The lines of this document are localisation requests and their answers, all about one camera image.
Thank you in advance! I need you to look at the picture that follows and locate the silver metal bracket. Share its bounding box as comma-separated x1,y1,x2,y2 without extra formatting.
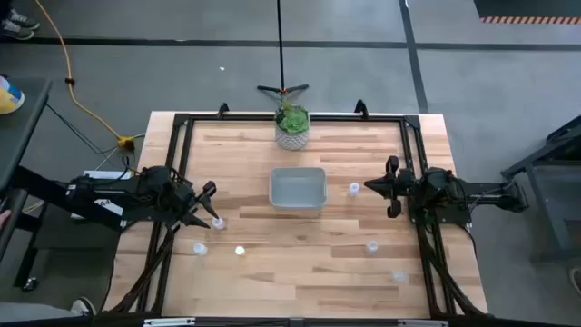
398,319,450,327
143,317,197,327

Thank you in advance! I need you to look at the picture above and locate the succulent in white pot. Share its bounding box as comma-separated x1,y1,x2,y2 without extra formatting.
273,102,312,152

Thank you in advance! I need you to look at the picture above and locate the person's grey trouser leg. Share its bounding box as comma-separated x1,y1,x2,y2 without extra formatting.
0,301,76,325

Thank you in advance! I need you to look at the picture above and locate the thin black floor cable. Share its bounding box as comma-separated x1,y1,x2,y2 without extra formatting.
44,103,133,170

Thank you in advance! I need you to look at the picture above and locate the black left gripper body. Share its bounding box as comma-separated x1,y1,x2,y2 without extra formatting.
165,180,218,229

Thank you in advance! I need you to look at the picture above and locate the black metal table frame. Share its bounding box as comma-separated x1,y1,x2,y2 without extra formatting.
103,112,489,319

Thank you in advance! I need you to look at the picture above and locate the black mat orange striped edge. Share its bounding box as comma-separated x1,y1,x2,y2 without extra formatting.
472,0,581,25

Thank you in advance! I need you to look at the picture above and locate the white paper sheet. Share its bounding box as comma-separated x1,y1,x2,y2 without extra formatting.
69,169,133,222

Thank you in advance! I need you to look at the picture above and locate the person's dark shoe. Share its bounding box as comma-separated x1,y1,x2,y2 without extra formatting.
568,266,581,297

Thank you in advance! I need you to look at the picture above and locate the person's grey sneaker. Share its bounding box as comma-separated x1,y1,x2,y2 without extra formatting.
0,18,35,42
7,8,42,31

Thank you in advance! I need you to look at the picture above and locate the black metal table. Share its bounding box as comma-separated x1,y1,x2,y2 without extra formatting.
499,115,581,265

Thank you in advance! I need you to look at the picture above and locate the black tripod stand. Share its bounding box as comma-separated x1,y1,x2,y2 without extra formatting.
256,0,310,104

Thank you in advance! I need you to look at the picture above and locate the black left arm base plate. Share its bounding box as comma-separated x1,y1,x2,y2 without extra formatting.
118,199,188,224

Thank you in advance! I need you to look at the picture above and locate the black side table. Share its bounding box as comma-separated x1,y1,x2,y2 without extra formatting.
0,76,126,292

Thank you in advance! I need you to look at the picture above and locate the yellow blue white canister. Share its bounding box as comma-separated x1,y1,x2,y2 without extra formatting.
0,74,26,115

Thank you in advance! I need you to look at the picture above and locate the person's white-soled shoe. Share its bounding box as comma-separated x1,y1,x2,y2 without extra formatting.
69,295,97,317

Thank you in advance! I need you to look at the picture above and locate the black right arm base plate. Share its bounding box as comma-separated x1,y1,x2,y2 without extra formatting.
406,187,474,227

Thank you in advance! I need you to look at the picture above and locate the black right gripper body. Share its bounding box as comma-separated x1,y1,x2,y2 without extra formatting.
384,155,416,220

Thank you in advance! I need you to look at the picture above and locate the yellow extension cable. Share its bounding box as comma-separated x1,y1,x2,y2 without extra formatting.
34,0,137,152

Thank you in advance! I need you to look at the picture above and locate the grey plastic basket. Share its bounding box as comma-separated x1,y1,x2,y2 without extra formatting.
268,166,329,212

